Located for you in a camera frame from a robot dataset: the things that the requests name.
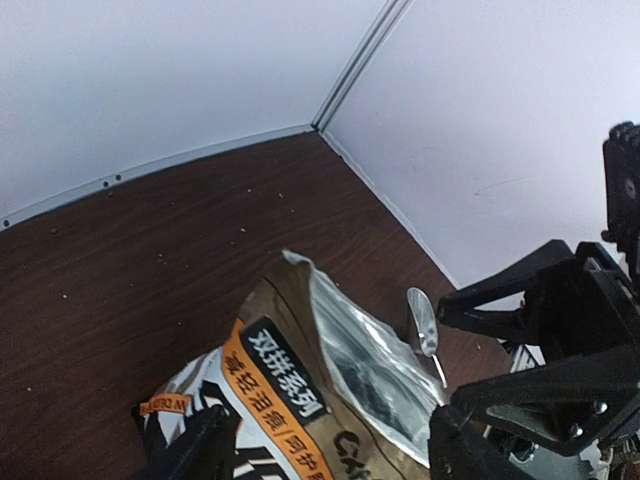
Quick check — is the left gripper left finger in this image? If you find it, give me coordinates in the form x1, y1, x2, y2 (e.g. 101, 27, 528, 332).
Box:
132, 405, 239, 479

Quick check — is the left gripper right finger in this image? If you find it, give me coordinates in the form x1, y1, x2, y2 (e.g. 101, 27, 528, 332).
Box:
428, 405, 505, 480

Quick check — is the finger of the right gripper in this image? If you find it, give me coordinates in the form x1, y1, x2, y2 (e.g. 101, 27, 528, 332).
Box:
436, 240, 575, 345
450, 359, 620, 455

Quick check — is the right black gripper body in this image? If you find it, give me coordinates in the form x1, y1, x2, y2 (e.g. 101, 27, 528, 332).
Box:
540, 242, 639, 450

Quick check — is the silver metal scoop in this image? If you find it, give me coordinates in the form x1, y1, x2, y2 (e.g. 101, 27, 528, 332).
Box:
406, 287, 448, 389

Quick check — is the brown pet food bag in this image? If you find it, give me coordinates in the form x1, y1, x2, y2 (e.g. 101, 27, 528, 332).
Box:
132, 250, 446, 479

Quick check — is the right aluminium corner post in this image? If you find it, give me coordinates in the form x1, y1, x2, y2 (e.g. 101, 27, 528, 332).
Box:
311, 0, 412, 132

